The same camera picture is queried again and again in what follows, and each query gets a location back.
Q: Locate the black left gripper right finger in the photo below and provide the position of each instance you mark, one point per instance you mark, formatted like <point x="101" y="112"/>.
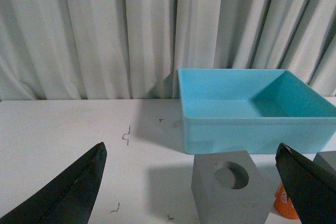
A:
<point x="310" y="187"/>

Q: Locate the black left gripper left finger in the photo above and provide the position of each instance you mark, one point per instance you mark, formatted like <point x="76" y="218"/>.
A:
<point x="69" y="197"/>

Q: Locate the orange cylinder part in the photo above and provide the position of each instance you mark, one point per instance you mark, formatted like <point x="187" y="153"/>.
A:
<point x="283" y="204"/>

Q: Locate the gray block with square hole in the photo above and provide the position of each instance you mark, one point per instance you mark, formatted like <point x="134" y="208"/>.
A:
<point x="326" y="160"/>

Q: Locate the gray block with round hole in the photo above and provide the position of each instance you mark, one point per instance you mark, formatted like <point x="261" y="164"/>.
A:
<point x="229" y="188"/>

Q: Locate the blue plastic box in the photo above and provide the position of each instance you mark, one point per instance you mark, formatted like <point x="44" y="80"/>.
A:
<point x="225" y="110"/>

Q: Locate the white curtain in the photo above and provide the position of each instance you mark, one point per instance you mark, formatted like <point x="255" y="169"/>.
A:
<point x="132" y="49"/>

